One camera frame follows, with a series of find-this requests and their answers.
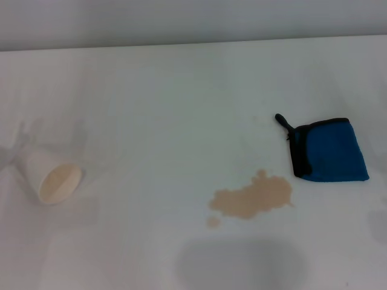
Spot white paper cup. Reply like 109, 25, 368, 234
17, 147, 86, 207

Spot large brown liquid puddle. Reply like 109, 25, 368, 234
207, 169, 296, 221

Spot blue rag with black trim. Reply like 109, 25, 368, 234
274, 113, 371, 183

